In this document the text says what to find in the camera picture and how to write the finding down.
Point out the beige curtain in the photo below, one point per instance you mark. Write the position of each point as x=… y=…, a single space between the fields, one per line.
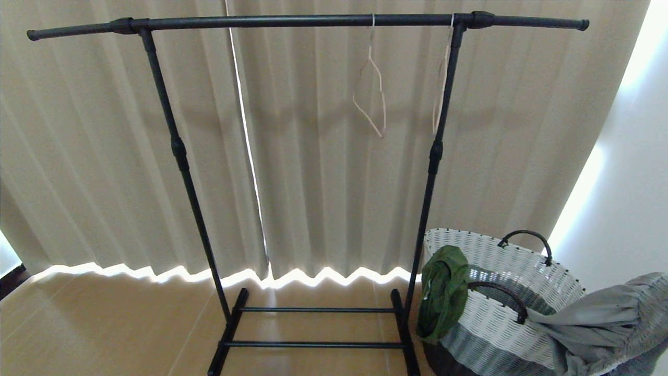
x=130 y=130

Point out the pale grey shorts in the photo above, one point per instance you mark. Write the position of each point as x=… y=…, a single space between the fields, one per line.
x=600 y=324

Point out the green garment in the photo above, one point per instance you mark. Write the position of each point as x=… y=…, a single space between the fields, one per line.
x=443 y=292

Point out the pink clothes hanger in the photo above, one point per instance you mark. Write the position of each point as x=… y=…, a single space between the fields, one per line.
x=384 y=112
x=434 y=117

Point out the white laundry basket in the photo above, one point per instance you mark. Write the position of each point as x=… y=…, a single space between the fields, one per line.
x=501 y=313

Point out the black clothes rack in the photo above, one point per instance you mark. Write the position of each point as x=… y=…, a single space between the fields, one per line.
x=313 y=21

